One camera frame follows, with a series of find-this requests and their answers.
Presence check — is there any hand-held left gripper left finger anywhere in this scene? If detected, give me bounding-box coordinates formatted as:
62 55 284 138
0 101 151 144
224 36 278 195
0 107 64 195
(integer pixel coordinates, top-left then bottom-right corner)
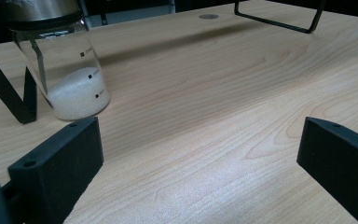
7 116 104 224

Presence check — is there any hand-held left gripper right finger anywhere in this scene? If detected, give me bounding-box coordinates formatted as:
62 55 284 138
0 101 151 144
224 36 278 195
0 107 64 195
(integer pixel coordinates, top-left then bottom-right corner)
296 117 358 224

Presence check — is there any glass jar with steel lid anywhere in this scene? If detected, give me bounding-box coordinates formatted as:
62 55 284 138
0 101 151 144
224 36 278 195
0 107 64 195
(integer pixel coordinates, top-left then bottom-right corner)
0 0 111 121

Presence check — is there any round metal table grommet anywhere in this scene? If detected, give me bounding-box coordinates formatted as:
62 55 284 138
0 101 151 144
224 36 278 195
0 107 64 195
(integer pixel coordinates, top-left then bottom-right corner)
198 13 220 21

